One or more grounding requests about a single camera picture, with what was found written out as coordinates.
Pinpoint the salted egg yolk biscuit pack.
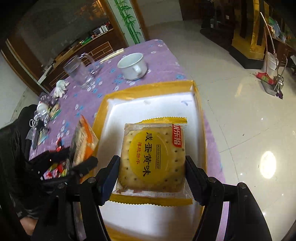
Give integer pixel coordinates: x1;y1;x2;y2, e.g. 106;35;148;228
110;117;193;206

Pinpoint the wooden sideboard cabinet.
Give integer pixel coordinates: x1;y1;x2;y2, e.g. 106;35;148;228
0;0;149;95

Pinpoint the white bucket with mop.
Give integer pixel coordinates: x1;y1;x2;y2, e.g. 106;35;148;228
256;12;287;99

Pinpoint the red candy packet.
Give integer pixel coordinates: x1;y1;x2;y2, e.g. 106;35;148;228
56;138;64;152

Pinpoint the purple floral tablecloth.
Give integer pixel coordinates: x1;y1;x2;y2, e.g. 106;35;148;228
28;39;230;241

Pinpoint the orange cracker pack with barcode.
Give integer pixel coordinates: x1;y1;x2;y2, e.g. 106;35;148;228
69;115;98;167

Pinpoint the green biscuit packet on table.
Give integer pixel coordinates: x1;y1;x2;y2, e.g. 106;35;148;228
49;102;61;120

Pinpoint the glass beer mug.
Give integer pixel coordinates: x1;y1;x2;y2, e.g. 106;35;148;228
63;53;97;89

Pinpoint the left hand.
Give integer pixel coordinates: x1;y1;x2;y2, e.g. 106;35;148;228
20;217;38;236

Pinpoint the black smartphone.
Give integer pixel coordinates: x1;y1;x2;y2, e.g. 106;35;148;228
32;129;40;150

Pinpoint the black leather chair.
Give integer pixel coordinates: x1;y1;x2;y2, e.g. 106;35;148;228
0;104;39;218

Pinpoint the yellow cardboard tray box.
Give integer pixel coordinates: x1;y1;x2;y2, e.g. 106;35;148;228
92;80;207;240

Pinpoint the white ceramic cup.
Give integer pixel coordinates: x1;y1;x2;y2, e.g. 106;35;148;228
117;53;148;81

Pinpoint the white glove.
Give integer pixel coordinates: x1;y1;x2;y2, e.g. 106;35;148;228
53;80;69;98

